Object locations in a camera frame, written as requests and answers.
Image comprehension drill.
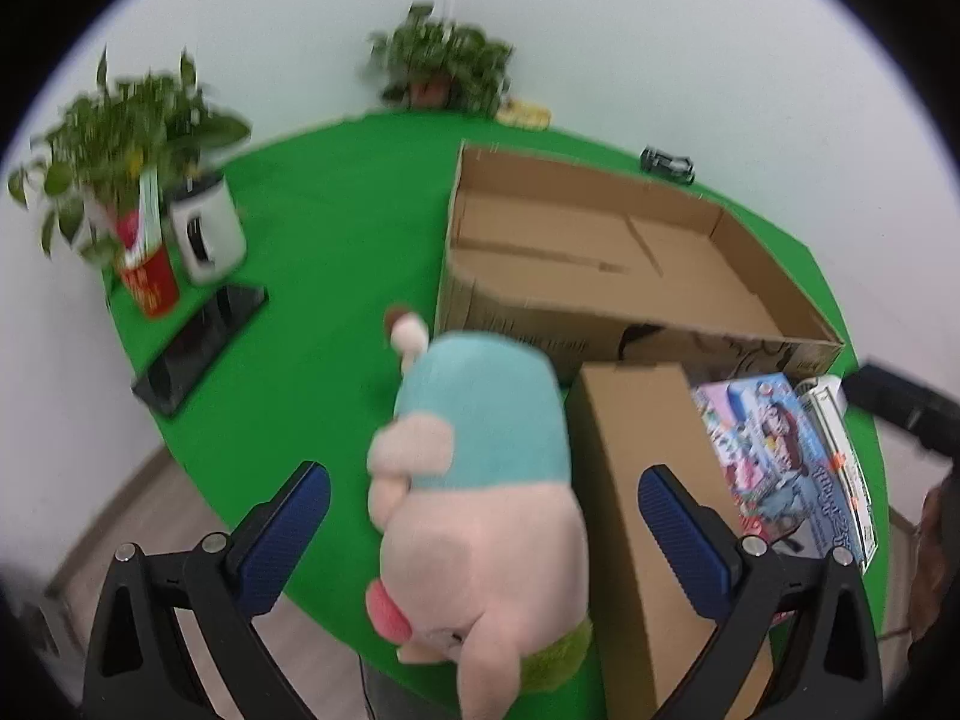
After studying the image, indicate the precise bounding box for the black tray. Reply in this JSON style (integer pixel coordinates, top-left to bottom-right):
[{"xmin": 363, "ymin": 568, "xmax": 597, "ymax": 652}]
[{"xmin": 131, "ymin": 283, "xmax": 269, "ymax": 419}]

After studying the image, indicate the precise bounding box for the colourful cartoon picture book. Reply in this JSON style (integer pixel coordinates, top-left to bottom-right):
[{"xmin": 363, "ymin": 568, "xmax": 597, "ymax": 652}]
[{"xmin": 690, "ymin": 373, "xmax": 863, "ymax": 627}]

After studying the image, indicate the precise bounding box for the large potted plant red pot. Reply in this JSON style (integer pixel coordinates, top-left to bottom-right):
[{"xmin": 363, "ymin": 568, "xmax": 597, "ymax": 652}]
[{"xmin": 7, "ymin": 46, "xmax": 252, "ymax": 320}]

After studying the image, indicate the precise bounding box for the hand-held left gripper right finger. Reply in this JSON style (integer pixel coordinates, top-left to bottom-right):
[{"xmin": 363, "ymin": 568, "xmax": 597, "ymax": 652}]
[{"xmin": 638, "ymin": 465, "xmax": 886, "ymax": 720}]

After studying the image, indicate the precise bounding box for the yellow cloth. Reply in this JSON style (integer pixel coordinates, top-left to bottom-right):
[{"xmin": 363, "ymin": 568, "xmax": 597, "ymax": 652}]
[{"xmin": 496, "ymin": 97, "xmax": 554, "ymax": 130}]

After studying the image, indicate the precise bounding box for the large cardboard box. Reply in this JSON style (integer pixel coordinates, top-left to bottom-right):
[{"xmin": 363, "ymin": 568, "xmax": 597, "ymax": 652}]
[{"xmin": 433, "ymin": 141, "xmax": 846, "ymax": 383}]

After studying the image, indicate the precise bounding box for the white medicine box green trim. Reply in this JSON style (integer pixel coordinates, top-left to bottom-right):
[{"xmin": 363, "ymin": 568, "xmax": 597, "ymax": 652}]
[{"xmin": 793, "ymin": 373, "xmax": 880, "ymax": 572}]

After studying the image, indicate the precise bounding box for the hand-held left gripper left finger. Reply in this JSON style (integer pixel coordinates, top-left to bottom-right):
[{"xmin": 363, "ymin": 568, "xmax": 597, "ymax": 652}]
[{"xmin": 81, "ymin": 461, "xmax": 332, "ymax": 720}]

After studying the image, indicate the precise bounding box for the small potted plant brown pot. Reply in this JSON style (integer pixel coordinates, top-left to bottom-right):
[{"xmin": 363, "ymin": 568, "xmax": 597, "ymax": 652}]
[{"xmin": 365, "ymin": 1, "xmax": 517, "ymax": 119}]

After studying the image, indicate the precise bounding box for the person's right hand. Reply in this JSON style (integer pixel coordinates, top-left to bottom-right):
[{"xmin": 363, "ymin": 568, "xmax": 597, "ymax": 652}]
[{"xmin": 906, "ymin": 465, "xmax": 960, "ymax": 665}]

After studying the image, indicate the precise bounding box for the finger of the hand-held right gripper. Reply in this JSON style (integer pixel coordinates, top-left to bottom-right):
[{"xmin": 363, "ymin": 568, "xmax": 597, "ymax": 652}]
[{"xmin": 844, "ymin": 360, "xmax": 960, "ymax": 460}]

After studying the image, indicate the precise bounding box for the pink and teal plush toy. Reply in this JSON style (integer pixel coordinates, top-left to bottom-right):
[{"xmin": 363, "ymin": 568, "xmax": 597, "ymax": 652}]
[{"xmin": 364, "ymin": 305, "xmax": 595, "ymax": 720}]

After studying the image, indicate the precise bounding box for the small cardboard box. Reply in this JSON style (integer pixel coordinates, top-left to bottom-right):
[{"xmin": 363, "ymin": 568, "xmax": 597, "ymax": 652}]
[{"xmin": 566, "ymin": 361, "xmax": 775, "ymax": 720}]

